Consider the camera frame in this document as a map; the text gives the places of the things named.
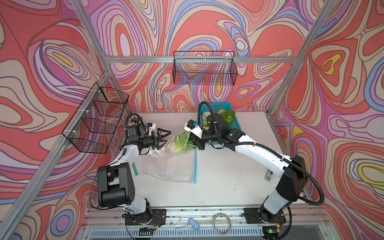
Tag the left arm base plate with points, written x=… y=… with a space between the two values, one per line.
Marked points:
x=156 y=218

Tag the chinese cabbage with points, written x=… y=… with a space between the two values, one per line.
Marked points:
x=228 y=116
x=206 y=119

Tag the small clear bag pink seal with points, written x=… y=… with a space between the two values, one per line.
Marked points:
x=165 y=151

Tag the small green cabbage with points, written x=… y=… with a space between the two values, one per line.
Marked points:
x=181 y=144

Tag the clear cup of pens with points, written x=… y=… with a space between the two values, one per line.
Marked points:
x=135 y=119

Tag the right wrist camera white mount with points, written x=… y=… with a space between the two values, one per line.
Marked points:
x=195 y=130

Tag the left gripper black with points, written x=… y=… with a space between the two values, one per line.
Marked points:
x=154 y=141

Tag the clear zip-top bag blue seal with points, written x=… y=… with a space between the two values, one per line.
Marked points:
x=170 y=167

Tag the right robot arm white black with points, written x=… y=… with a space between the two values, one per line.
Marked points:
x=291 y=170

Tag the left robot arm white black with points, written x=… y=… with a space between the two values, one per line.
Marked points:
x=115 y=182

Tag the teal plastic basket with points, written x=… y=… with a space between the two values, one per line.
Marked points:
x=215 y=127

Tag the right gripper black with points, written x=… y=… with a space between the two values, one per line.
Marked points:
x=198 y=141

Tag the green marker pen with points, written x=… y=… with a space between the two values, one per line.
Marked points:
x=135 y=169

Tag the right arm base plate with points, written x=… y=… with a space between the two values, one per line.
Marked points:
x=257 y=216

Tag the grey black stapler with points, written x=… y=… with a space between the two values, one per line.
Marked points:
x=268 y=175

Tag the black wire basket back wall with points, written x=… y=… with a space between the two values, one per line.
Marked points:
x=204 y=68

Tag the black wire basket left wall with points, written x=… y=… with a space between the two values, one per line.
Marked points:
x=93 y=127

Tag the black wire basket wall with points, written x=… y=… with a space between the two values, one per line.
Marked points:
x=93 y=127
x=204 y=68

